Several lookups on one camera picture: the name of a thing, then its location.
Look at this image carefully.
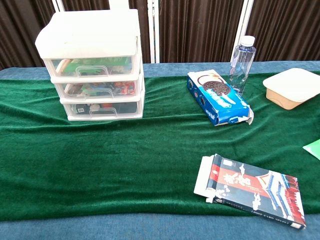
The blue table cover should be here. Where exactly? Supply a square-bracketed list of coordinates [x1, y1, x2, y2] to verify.
[0, 61, 320, 240]

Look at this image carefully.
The green paper packet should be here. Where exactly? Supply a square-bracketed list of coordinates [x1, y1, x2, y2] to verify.
[302, 138, 320, 161]

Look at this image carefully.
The black red carton box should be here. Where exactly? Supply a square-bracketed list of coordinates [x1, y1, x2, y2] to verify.
[193, 153, 307, 230]

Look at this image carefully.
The takeaway container with white lid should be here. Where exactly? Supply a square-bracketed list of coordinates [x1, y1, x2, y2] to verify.
[262, 67, 320, 111]

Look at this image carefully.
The dark brown folding screen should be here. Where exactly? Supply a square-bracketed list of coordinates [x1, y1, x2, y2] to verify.
[0, 0, 320, 71]

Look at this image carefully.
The clear drawer with black items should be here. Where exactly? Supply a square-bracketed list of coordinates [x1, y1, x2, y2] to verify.
[63, 101, 139, 118]

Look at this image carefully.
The white plastic drawer unit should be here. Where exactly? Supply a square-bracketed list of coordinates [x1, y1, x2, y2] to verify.
[34, 8, 146, 122]

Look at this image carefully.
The clear plastic drawer with green box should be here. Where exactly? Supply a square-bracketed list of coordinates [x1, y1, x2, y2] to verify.
[48, 56, 134, 77]

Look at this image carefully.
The clear plastic water bottle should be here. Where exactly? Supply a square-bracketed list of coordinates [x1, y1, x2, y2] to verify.
[229, 35, 258, 97]

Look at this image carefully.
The blue cookie box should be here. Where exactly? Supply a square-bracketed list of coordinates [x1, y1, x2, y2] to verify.
[186, 69, 255, 127]

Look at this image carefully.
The clear drawer with colourful items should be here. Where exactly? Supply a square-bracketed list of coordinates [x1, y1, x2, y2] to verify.
[56, 81, 137, 99]

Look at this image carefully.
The green box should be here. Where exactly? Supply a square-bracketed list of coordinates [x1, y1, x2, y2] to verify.
[66, 57, 132, 75]

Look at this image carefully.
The green velvet cloth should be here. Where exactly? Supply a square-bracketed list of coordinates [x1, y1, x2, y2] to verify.
[0, 72, 320, 222]

